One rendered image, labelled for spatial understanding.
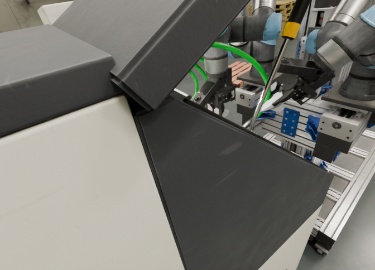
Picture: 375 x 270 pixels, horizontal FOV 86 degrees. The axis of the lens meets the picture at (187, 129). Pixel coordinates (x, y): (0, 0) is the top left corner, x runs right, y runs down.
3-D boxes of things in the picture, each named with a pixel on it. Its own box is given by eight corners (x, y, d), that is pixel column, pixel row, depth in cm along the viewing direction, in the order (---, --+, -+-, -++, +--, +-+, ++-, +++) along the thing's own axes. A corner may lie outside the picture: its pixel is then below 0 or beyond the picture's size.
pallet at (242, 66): (238, 65, 451) (238, 61, 446) (268, 70, 401) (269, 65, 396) (205, 81, 399) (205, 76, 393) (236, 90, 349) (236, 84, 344)
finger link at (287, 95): (276, 109, 60) (303, 88, 55) (273, 107, 59) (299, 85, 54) (270, 100, 63) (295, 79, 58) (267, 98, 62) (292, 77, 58)
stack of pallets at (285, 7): (296, 30, 641) (301, -1, 593) (282, 37, 602) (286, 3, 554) (261, 29, 726) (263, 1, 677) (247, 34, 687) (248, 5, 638)
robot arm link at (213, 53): (230, 13, 59) (225, 17, 53) (230, 51, 65) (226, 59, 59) (204, 15, 62) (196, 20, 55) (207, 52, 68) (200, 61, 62)
